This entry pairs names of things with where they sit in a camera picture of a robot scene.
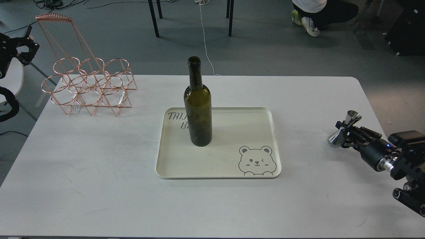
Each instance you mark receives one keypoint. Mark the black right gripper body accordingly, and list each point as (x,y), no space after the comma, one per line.
(374,150)

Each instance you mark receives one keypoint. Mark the crouching person in background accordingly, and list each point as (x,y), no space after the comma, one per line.
(315,15)

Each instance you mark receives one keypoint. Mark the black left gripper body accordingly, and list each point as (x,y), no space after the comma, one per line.
(7,52)

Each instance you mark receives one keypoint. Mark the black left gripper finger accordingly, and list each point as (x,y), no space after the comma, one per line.
(26,57)

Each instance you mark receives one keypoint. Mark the rose gold wire bottle rack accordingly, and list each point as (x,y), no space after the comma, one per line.
(85,82)

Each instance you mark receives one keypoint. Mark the black case in background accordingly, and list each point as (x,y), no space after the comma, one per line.
(407,35)

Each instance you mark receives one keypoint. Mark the black table legs right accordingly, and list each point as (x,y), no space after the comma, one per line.
(229,15)

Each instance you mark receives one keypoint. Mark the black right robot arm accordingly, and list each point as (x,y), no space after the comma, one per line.
(402,155)

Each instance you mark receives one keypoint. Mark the black table legs left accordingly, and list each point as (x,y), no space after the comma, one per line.
(153,15)

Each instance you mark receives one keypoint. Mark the silver steel jigger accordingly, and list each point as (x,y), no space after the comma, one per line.
(338,138)

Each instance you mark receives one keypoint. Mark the cream bear serving tray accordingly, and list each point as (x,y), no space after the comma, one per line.
(243,145)

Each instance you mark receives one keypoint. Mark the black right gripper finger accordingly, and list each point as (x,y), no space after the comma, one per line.
(351,140)
(364,133)

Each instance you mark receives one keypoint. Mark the black table legs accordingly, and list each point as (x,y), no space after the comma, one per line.
(153,15)
(229,15)

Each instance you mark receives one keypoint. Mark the dark green wine bottle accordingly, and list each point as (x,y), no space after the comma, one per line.
(198,106)

